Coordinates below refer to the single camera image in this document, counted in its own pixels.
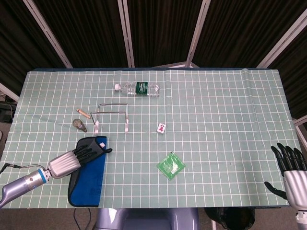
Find green white grid tablecloth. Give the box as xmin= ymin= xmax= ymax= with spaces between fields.
xmin=0 ymin=68 xmax=298 ymax=209

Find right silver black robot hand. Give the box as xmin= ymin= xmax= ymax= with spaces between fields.
xmin=264 ymin=142 xmax=307 ymax=211

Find black equipment on floor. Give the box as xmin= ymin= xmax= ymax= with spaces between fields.
xmin=0 ymin=94 xmax=17 ymax=123

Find green foil sachet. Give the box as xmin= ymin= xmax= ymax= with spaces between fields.
xmin=157 ymin=151 xmax=187 ymax=181

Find black trash bin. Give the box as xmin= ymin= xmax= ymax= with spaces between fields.
xmin=204 ymin=207 xmax=255 ymax=230

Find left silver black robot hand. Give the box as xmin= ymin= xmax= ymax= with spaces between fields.
xmin=46 ymin=143 xmax=113 ymax=180

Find white partition post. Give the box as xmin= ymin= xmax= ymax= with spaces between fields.
xmin=117 ymin=0 xmax=135 ymax=68
xmin=0 ymin=82 xmax=20 ymax=103
xmin=23 ymin=0 xmax=73 ymax=69
xmin=185 ymin=0 xmax=212 ymax=69
xmin=256 ymin=11 xmax=307 ymax=69

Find black and blue cloth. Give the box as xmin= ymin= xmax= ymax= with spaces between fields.
xmin=68 ymin=135 xmax=108 ymax=207

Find metal wire rack white feet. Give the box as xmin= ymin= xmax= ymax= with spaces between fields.
xmin=90 ymin=102 xmax=130 ymax=137

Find blue-grey robot torso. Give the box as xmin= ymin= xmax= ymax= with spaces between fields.
xmin=95 ymin=207 xmax=199 ymax=230

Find dark pleated curtain panel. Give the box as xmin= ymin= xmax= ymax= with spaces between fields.
xmin=30 ymin=0 xmax=129 ymax=69
xmin=191 ymin=0 xmax=307 ymax=69
xmin=267 ymin=23 xmax=307 ymax=120
xmin=126 ymin=0 xmax=204 ymax=68
xmin=0 ymin=0 xmax=67 ymax=96

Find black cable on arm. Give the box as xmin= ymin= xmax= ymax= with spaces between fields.
xmin=0 ymin=162 xmax=50 ymax=175

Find clear bottle with green label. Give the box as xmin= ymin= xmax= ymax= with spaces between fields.
xmin=114 ymin=81 xmax=161 ymax=97

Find black cable on floor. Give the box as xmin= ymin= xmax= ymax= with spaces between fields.
xmin=73 ymin=207 xmax=93 ymax=230

